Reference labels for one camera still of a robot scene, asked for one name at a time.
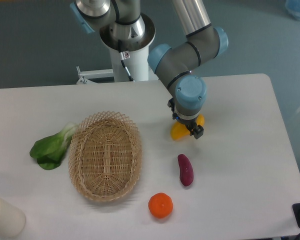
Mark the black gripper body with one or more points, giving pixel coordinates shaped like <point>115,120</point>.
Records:
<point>190,122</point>

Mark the yellow mango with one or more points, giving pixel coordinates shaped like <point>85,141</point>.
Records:
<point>179,131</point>

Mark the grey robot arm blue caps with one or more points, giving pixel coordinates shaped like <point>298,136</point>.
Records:
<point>172,66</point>

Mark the purple sweet potato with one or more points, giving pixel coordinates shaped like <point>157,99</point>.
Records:
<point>186,172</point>

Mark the woven wicker basket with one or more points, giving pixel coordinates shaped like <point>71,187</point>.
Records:
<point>105,156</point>

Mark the orange tangerine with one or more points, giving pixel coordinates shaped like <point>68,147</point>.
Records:
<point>160,205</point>

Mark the green bok choy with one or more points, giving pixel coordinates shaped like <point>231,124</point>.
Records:
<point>50,151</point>

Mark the blue plastic bag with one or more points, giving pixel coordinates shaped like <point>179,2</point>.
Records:
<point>293,8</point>

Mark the cream cylindrical bottle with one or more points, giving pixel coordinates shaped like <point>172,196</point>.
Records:
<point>12,220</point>

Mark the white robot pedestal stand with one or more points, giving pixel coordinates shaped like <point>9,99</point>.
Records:
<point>128,46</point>

